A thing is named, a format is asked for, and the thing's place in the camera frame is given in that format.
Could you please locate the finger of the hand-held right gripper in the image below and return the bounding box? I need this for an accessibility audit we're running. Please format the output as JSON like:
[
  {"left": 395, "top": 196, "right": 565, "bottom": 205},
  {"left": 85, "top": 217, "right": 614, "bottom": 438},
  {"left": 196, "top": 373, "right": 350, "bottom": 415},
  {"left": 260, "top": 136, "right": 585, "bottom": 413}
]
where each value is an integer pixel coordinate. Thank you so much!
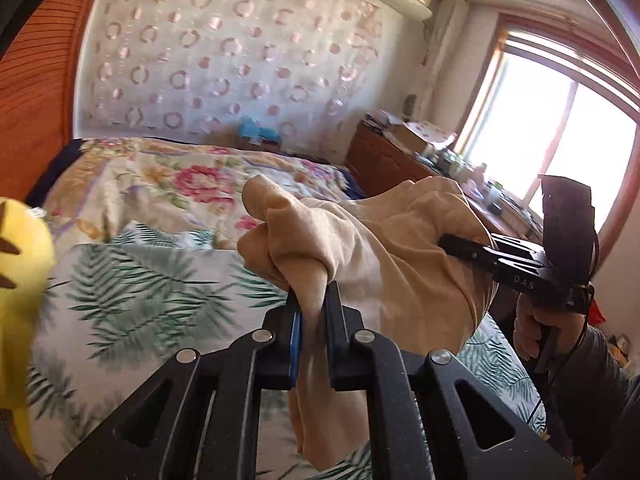
[{"left": 437, "top": 233, "right": 501, "bottom": 273}]

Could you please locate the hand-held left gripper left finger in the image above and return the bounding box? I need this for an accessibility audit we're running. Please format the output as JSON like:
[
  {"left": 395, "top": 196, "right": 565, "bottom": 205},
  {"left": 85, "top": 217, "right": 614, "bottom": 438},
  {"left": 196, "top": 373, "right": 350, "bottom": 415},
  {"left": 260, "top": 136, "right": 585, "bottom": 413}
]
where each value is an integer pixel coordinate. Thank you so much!
[{"left": 50, "top": 287, "right": 303, "bottom": 480}]

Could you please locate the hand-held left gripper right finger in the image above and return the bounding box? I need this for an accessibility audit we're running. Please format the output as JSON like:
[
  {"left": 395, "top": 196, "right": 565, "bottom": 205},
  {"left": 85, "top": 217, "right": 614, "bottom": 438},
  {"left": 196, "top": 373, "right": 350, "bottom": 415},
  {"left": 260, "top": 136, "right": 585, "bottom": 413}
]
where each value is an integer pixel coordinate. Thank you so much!
[{"left": 324, "top": 280, "right": 576, "bottom": 480}]

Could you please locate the beige printed T-shirt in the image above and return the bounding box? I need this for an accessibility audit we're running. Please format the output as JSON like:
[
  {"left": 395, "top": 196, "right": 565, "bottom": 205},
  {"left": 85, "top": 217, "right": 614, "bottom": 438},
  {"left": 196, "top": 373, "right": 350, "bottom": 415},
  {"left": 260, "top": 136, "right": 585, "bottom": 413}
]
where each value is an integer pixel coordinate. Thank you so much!
[{"left": 236, "top": 176, "right": 498, "bottom": 472}]

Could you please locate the person's right forearm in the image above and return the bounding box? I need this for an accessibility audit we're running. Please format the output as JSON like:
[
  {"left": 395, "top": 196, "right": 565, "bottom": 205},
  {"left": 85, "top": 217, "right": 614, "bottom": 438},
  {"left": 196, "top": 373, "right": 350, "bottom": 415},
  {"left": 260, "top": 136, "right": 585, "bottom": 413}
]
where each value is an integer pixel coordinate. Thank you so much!
[{"left": 545, "top": 325, "right": 640, "bottom": 480}]

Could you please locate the person's right hand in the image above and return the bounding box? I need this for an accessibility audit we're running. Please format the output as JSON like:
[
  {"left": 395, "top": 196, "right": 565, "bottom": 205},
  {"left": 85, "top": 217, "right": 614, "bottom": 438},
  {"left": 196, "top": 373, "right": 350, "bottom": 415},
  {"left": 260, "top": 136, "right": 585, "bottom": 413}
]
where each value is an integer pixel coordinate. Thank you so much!
[{"left": 512, "top": 290, "right": 591, "bottom": 373}]

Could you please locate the cardboard box with cloth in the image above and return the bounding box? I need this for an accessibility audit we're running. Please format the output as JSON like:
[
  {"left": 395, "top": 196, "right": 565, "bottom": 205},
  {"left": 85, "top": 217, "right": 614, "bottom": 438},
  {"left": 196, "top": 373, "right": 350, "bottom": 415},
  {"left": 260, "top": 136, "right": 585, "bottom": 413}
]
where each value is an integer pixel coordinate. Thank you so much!
[{"left": 405, "top": 120, "right": 458, "bottom": 148}]

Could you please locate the wooden sideboard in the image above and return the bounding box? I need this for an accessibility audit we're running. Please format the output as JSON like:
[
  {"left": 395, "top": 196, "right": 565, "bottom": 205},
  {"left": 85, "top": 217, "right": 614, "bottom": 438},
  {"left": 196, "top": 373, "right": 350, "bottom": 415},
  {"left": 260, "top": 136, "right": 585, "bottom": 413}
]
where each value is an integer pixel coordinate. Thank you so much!
[{"left": 345, "top": 122, "right": 546, "bottom": 246}]

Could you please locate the wooden framed window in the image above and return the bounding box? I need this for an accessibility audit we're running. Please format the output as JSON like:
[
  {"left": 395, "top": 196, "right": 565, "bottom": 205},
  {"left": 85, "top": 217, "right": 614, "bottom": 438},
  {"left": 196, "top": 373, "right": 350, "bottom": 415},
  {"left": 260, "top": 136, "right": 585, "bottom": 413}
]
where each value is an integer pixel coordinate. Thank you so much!
[{"left": 452, "top": 15, "right": 640, "bottom": 261}]

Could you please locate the palm leaf print blanket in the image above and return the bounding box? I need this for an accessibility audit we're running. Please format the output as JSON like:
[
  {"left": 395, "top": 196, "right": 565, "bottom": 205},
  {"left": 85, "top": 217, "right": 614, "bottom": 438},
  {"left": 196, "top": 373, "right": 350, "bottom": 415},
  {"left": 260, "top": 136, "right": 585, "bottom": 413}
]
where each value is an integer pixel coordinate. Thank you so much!
[{"left": 20, "top": 222, "right": 548, "bottom": 480}]

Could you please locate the floral quilt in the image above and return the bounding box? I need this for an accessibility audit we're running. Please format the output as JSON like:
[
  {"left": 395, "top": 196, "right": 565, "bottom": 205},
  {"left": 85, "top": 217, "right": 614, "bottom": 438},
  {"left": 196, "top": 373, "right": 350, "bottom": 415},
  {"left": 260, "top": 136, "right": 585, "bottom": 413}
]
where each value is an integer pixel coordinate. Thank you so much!
[{"left": 40, "top": 137, "right": 353, "bottom": 251}]

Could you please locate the floral window curtain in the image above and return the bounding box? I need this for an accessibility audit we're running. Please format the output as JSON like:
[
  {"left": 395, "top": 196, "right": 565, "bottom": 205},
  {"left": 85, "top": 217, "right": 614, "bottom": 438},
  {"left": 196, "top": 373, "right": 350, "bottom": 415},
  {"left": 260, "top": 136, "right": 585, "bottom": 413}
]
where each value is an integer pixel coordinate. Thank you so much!
[{"left": 420, "top": 0, "right": 471, "bottom": 121}]

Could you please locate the blue toy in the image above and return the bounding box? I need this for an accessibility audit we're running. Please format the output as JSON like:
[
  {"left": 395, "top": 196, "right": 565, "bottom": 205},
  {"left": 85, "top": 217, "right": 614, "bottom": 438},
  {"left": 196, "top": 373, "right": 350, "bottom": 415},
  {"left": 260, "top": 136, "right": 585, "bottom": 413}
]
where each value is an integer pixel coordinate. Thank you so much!
[{"left": 235, "top": 116, "right": 283, "bottom": 146}]

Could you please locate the yellow plush toy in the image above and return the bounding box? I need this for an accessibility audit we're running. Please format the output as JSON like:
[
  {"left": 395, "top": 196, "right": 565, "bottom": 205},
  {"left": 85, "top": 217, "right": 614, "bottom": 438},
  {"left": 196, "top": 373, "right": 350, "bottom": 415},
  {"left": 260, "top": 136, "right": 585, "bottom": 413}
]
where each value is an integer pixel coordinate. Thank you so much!
[{"left": 0, "top": 197, "right": 57, "bottom": 466}]

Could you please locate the circle pattern sheer curtain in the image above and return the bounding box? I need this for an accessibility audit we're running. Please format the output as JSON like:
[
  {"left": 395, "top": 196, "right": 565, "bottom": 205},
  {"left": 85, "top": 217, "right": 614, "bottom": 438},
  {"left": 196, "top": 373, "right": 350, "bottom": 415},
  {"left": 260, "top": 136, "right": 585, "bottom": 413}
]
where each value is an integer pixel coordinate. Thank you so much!
[{"left": 75, "top": 0, "right": 386, "bottom": 153}]

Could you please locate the wooden louvered wardrobe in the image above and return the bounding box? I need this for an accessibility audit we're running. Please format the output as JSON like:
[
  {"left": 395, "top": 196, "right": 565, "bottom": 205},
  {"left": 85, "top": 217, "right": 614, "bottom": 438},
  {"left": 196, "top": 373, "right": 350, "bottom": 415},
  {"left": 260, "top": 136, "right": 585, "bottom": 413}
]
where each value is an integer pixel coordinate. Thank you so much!
[{"left": 0, "top": 0, "right": 108, "bottom": 201}]

